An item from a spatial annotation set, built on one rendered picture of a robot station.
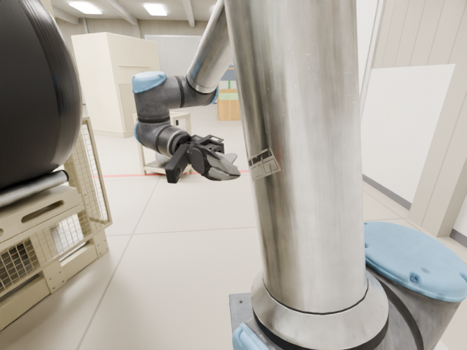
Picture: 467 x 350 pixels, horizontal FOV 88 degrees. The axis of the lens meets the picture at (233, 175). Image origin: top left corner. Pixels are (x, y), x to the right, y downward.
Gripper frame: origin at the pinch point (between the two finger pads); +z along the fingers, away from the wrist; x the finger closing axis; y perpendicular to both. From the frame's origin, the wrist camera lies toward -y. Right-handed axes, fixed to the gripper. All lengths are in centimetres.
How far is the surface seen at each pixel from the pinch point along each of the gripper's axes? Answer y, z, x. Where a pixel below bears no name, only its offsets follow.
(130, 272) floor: -8, -85, 111
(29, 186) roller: -29, -50, 8
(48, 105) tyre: -18.4, -40.6, -13.7
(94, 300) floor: -32, -81, 106
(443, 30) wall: 250, 19, -8
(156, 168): 100, -213, 139
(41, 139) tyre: -22.8, -41.5, -6.3
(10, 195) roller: -34, -48, 7
